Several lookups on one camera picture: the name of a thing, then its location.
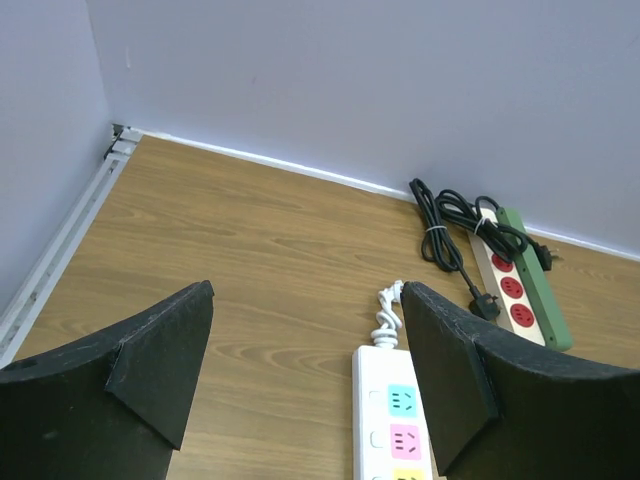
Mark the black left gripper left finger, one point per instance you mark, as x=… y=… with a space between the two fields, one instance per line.
x=113 y=404

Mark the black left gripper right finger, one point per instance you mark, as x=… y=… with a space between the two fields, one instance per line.
x=498 y=406

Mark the white multicolour power strip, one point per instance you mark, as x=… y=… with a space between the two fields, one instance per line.
x=390 y=435

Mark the green power strip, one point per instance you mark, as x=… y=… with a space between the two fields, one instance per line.
x=532 y=265

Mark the beige red-socket power strip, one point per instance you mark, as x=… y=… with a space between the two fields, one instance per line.
x=502 y=280

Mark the aluminium table edge rail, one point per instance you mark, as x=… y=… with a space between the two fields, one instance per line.
x=20 y=315

